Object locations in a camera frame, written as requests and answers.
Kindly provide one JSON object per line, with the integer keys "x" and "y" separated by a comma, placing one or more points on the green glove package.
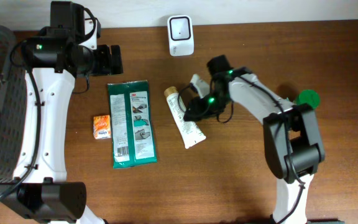
{"x": 132, "y": 133}

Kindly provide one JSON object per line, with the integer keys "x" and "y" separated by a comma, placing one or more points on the white cream tube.
{"x": 189, "y": 131}

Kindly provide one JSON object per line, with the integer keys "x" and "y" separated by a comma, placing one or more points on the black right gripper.
{"x": 196, "y": 108}

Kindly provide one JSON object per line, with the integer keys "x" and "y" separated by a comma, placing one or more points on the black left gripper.
{"x": 115, "y": 59}

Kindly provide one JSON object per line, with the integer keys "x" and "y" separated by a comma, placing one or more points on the grey plastic mesh basket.
{"x": 2, "y": 109}

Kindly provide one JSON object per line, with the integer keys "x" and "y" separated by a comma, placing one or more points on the green lid jar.
{"x": 310, "y": 97}

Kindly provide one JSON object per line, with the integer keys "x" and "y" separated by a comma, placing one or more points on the orange tissue pack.
{"x": 102, "y": 127}

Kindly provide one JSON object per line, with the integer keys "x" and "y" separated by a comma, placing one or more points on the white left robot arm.
{"x": 40, "y": 190}

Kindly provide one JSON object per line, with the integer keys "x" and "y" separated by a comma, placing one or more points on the white barcode scanner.
{"x": 180, "y": 35}

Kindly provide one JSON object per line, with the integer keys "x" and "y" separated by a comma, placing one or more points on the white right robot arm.
{"x": 293, "y": 145}

